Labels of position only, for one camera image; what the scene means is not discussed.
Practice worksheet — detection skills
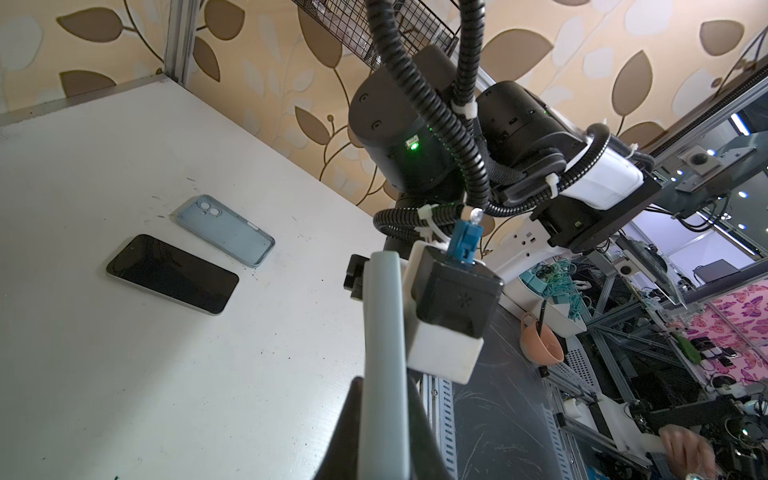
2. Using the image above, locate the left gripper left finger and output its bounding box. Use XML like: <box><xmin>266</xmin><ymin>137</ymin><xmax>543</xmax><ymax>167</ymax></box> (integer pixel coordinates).
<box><xmin>314</xmin><ymin>377</ymin><xmax>363</xmax><ymax>480</ymax></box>

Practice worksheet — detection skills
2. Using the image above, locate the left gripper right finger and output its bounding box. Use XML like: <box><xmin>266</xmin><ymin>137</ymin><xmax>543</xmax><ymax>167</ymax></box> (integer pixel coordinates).
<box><xmin>407</xmin><ymin>376</ymin><xmax>451</xmax><ymax>480</ymax></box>

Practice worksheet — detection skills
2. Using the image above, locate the black phone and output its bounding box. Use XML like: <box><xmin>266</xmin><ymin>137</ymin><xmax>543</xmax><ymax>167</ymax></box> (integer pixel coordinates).
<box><xmin>106</xmin><ymin>234</ymin><xmax>239</xmax><ymax>315</ymax></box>
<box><xmin>357</xmin><ymin>251</ymin><xmax>411</xmax><ymax>479</ymax></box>

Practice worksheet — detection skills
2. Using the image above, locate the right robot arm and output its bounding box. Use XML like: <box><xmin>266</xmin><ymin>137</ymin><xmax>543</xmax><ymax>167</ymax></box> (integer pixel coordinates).
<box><xmin>348</xmin><ymin>1</ymin><xmax>661</xmax><ymax>258</ymax></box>

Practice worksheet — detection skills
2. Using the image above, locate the pink bowl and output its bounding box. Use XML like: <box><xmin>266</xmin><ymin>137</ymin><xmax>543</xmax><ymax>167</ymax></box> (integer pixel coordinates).
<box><xmin>519</xmin><ymin>313</ymin><xmax>565</xmax><ymax>367</ymax></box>

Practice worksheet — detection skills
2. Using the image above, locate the back wall wire basket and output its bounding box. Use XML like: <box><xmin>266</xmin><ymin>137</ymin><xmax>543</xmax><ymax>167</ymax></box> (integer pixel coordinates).
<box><xmin>296</xmin><ymin>0</ymin><xmax>459</xmax><ymax>70</ymax></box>

